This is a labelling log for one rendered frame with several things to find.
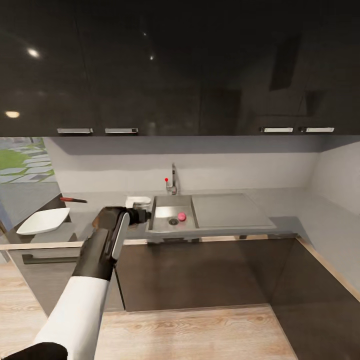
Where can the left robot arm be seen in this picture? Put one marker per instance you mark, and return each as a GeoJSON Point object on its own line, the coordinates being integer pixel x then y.
{"type": "Point", "coordinates": [71, 331]}

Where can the cabinet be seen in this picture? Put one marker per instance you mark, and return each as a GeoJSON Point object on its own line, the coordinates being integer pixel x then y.
{"type": "Point", "coordinates": [100, 68]}
{"type": "Point", "coordinates": [280, 68]}

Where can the cutting board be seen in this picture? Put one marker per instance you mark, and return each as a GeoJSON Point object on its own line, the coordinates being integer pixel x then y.
{"type": "Point", "coordinates": [95, 222]}

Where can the vidalia onion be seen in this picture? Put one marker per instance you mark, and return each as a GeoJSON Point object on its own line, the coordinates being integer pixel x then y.
{"type": "Point", "coordinates": [182, 216]}

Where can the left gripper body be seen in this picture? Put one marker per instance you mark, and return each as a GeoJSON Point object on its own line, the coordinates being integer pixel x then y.
{"type": "Point", "coordinates": [139, 216]}

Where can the drop in sink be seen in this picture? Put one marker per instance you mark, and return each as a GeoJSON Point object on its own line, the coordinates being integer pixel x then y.
{"type": "Point", "coordinates": [204, 212]}

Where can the dishwasher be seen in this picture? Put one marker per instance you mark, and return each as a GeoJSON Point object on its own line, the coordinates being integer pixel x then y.
{"type": "Point", "coordinates": [48, 271]}

